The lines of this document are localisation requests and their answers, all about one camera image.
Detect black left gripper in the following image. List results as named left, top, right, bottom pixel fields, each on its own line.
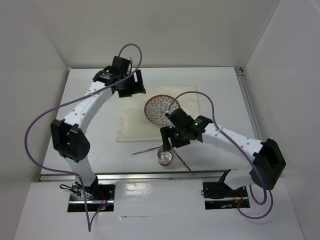
left=117, top=69, right=145, bottom=98

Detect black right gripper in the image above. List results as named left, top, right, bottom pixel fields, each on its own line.
left=160, top=124, right=191, bottom=152

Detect copper knife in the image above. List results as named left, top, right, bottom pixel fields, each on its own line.
left=172, top=148, right=195, bottom=176

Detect silver metal cup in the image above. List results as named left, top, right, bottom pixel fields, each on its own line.
left=157, top=147, right=174, bottom=167

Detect floral patterned ceramic plate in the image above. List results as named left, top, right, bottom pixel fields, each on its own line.
left=144, top=94, right=180, bottom=126

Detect cream cloth placemat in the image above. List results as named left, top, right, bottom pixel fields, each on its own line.
left=115, top=85, right=197, bottom=143

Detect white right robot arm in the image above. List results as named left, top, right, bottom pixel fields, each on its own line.
left=160, top=108, right=286, bottom=196

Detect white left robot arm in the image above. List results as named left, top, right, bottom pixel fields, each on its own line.
left=50, top=56, right=146, bottom=200

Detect copper fork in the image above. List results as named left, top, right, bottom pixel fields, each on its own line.
left=131, top=145, right=163, bottom=156

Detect aluminium front rail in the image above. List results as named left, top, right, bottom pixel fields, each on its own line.
left=39, top=169, right=275, bottom=183

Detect aluminium rail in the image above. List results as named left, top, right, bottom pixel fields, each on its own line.
left=234, top=67, right=264, bottom=140
left=39, top=169, right=275, bottom=183

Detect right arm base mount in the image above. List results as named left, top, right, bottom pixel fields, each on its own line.
left=200, top=182, right=250, bottom=210

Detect aluminium right side rail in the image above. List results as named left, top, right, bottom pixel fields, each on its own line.
left=234, top=67, right=264, bottom=140

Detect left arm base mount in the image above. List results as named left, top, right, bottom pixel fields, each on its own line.
left=59, top=183, right=116, bottom=213

